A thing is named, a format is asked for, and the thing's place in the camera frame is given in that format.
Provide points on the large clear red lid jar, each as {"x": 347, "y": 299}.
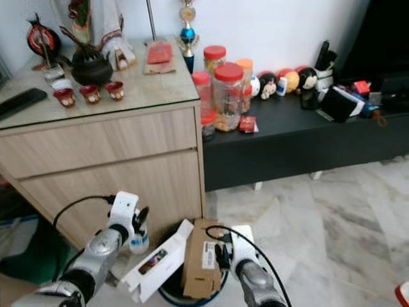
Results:
{"x": 229, "y": 99}

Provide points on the thin metal pole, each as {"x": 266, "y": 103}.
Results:
{"x": 151, "y": 20}

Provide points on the gold trophy with blue ball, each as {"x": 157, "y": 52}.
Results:
{"x": 188, "y": 35}

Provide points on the orange lid jar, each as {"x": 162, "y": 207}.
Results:
{"x": 245, "y": 66}

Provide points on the black television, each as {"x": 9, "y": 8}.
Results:
{"x": 377, "y": 35}

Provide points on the round red black ornament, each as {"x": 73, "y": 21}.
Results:
{"x": 43, "y": 38}

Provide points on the narrow red lid jar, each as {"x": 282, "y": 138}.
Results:
{"x": 202, "y": 96}

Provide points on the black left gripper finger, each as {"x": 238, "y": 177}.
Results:
{"x": 146, "y": 220}

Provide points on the robed figure statue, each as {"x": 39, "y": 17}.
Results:
{"x": 96, "y": 22}

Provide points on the red packet on wooden tray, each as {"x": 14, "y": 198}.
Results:
{"x": 159, "y": 55}

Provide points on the low black TV bench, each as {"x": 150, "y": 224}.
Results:
{"x": 307, "y": 150}

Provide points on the long white carton box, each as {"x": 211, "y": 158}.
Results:
{"x": 156, "y": 262}

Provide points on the brown cardboard box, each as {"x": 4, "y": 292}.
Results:
{"x": 198, "y": 259}

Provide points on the red lid snack jar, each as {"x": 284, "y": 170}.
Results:
{"x": 215, "y": 56}

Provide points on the black remote control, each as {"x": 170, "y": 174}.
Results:
{"x": 22, "y": 102}

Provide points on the small red packet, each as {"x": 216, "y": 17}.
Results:
{"x": 247, "y": 124}

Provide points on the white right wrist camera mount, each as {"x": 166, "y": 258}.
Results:
{"x": 243, "y": 249}

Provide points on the small white cup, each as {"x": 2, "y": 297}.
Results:
{"x": 61, "y": 84}

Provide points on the small red cup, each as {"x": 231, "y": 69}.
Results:
{"x": 114, "y": 91}
{"x": 64, "y": 97}
{"x": 89, "y": 94}

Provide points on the small white bottle blue label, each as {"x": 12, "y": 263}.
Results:
{"x": 139, "y": 244}

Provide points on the black haired doll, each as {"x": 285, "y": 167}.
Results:
{"x": 307, "y": 84}

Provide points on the light wooden cabinet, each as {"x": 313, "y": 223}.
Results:
{"x": 115, "y": 163}

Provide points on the black rubbish bin blue rim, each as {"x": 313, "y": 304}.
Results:
{"x": 169, "y": 299}

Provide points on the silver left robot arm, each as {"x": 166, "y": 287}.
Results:
{"x": 96, "y": 259}

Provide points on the black iron teapot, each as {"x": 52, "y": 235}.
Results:
{"x": 92, "y": 68}

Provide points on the orange round doll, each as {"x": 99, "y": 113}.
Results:
{"x": 288, "y": 80}

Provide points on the green stool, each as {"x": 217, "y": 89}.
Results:
{"x": 38, "y": 262}

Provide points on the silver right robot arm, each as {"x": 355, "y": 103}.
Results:
{"x": 259, "y": 284}

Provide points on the red edged marble table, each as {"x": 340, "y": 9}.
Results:
{"x": 403, "y": 295}

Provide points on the black flat box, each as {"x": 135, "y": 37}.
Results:
{"x": 340, "y": 103}

